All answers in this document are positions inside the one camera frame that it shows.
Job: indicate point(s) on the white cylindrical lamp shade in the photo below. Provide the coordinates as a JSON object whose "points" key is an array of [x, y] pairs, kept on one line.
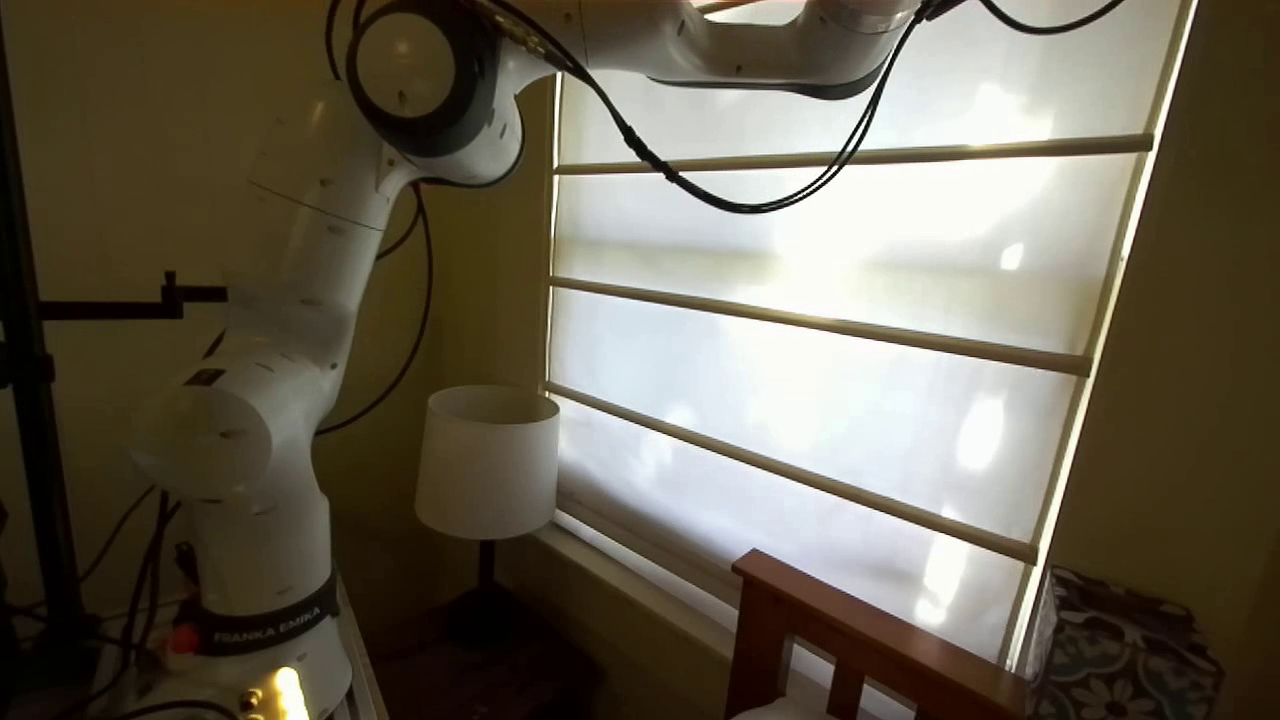
{"points": [[486, 460]]}

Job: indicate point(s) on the black stand pole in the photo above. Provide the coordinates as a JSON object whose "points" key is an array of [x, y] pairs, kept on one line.
{"points": [[34, 403]]}

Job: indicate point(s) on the white window frame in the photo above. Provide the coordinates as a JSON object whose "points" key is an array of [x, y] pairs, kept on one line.
{"points": [[641, 566]]}

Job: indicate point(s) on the brown wooden nightstand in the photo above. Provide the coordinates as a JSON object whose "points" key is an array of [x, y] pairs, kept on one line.
{"points": [[492, 672]]}

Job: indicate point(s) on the black lamp base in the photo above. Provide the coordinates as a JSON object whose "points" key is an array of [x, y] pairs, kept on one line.
{"points": [[486, 606]]}

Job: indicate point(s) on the black horizontal clamp rod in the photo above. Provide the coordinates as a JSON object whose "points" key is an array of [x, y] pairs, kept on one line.
{"points": [[120, 306]]}

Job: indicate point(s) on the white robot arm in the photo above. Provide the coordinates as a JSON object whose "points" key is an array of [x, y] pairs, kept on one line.
{"points": [[272, 403]]}

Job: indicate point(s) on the cream window blind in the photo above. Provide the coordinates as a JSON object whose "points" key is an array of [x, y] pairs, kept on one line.
{"points": [[826, 345]]}

